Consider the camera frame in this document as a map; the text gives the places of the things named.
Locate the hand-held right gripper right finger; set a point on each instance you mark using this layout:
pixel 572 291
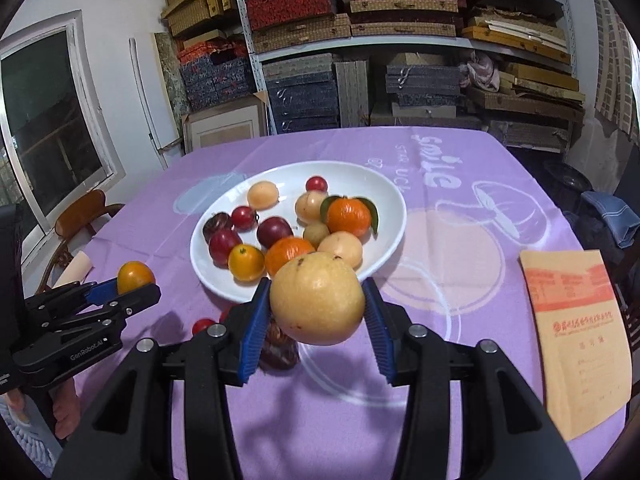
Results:
pixel 380 330

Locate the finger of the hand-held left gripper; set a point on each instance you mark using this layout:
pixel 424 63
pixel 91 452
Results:
pixel 137 300
pixel 102 291

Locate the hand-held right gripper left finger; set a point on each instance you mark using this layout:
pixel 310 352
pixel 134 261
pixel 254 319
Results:
pixel 255 330

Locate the large yellow pear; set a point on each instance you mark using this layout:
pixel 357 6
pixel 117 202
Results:
pixel 317 300

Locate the plain orange mandarin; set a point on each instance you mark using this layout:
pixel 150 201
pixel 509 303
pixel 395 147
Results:
pixel 289 255

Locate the striped pepino melon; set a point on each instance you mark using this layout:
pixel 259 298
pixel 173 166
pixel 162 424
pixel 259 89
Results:
pixel 342 250

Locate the dark red plum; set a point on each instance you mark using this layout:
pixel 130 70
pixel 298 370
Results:
pixel 223 246
pixel 274 230

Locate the dark brown mangosteen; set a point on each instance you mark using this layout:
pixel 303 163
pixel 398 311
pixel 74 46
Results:
pixel 216 224

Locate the small tan longan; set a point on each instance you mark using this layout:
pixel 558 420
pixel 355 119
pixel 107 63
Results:
pixel 316 234

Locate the orange mandarin with leaves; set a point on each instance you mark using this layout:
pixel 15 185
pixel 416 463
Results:
pixel 350 217

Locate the white oval plate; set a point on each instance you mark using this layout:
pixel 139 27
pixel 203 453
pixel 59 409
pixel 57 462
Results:
pixel 380 195

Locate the person's left hand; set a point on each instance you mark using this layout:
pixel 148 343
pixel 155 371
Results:
pixel 65 410

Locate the dark purple passionfruit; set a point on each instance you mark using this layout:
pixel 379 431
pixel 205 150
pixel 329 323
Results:
pixel 280 350

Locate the rolled beige paper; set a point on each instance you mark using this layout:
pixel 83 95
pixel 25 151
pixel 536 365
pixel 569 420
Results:
pixel 75 267

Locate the purple printed tablecloth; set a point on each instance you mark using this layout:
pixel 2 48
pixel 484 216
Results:
pixel 450 285

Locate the brown wooden chair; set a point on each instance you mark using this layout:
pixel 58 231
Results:
pixel 80 210

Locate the white-framed window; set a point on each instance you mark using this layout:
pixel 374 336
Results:
pixel 45 125

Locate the tan exercise notebook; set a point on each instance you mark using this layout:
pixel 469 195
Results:
pixel 575 335

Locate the leaning white board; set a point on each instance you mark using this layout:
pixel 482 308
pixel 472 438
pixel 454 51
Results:
pixel 150 100

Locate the marbled grey-green panel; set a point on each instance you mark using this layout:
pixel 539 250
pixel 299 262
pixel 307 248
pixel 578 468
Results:
pixel 170 75

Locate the stack of blue floral boxes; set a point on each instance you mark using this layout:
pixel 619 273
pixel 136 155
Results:
pixel 215 80

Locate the grey upright boxes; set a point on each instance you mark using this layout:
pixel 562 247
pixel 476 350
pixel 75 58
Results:
pixel 352 92

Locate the stack of dark blue boxes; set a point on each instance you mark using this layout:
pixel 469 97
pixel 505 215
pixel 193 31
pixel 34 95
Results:
pixel 302 95

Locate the black round stool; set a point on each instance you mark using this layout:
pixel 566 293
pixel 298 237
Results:
pixel 565 175

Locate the weathered wooden crate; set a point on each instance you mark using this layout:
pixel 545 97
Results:
pixel 530 132

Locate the stack of dark grey boxes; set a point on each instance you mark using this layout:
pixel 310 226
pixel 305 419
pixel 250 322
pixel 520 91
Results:
pixel 422 82

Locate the orange patterned boxes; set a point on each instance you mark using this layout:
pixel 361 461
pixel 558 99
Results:
pixel 210 52

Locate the blue folded cloth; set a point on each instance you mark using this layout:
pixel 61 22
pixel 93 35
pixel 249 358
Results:
pixel 612 215

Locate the white metal shelf rack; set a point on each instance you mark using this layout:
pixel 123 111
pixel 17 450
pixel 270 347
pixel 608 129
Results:
pixel 256 62

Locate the pink crumpled cloth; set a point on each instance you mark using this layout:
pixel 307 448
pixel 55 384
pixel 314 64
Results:
pixel 480 72

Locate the pile of yellow flat boxes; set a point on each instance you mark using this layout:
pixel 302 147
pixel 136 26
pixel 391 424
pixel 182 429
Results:
pixel 530 80

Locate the stack of small woven boxes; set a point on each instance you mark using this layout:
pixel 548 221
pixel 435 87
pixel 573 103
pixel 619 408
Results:
pixel 195 10

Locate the pile of tan woven boxes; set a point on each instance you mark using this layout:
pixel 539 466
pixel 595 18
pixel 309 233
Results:
pixel 300 30

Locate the large red patterned box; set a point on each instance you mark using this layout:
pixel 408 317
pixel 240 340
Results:
pixel 290 5

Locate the brick-pattern curtain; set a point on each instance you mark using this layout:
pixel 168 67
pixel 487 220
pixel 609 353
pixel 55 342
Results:
pixel 612 60

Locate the leaning picture frame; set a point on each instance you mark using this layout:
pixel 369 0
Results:
pixel 225 127

